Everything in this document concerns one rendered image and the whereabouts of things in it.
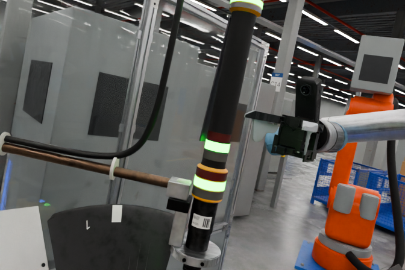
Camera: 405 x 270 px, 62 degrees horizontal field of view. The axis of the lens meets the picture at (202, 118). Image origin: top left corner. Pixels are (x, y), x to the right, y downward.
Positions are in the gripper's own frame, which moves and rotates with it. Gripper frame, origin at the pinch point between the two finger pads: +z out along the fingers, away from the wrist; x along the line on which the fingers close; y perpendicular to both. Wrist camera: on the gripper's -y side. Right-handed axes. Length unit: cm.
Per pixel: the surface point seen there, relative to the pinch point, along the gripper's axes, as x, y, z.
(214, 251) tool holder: -2.6, 19.7, 14.4
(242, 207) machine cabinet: 218, 145, -393
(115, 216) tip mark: 18.8, 22.8, 15.0
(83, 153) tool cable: 14.2, 10.2, 26.6
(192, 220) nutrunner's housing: -0.1, 15.7, 17.6
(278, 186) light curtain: 223, 124, -517
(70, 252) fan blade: 19.9, 28.3, 21.9
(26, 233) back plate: 39, 34, 20
